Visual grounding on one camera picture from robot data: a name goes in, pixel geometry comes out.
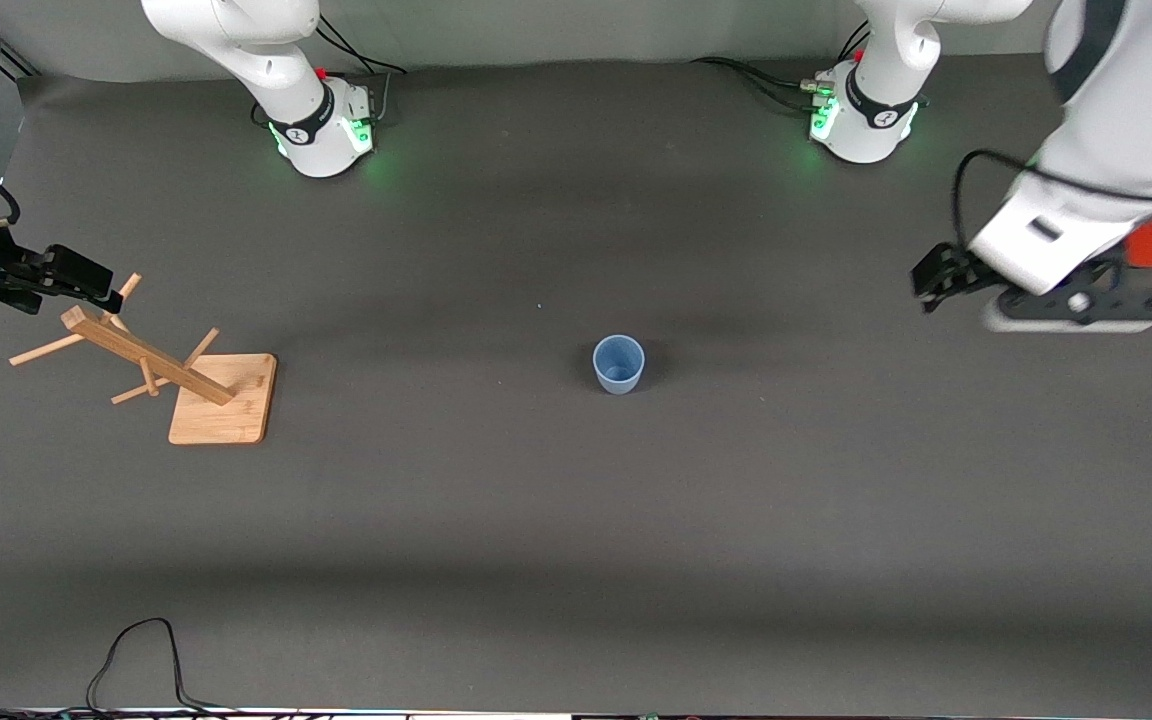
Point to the wooden cup rack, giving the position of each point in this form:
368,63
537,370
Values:
221,405

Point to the black metal frame rail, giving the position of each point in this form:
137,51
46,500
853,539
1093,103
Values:
18,64

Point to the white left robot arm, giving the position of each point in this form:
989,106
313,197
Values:
1136,100

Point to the light blue plastic cup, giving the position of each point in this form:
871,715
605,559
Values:
618,365

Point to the dark grey table mat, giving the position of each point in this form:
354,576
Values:
576,500

